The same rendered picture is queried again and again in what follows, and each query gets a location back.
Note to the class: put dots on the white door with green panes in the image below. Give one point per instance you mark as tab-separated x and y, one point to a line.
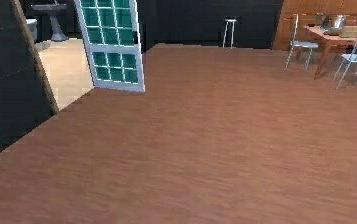
112	50

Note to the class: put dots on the white metal stool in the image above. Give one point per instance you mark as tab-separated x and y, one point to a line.
230	31

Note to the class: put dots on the grey metal chair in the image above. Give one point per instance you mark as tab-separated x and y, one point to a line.
354	57
301	44

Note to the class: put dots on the brown wooden cupboard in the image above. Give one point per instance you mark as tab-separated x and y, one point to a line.
306	10

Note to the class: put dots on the brown wooden table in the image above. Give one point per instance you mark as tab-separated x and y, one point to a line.
329	41

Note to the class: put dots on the green house plant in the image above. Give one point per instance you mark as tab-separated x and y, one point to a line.
322	20

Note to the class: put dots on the silver kettle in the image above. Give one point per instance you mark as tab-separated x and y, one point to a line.
338	21

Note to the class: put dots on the tan box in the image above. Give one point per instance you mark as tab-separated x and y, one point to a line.
350	31

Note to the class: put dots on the grey pedestal sink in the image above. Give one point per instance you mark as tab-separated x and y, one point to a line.
54	20

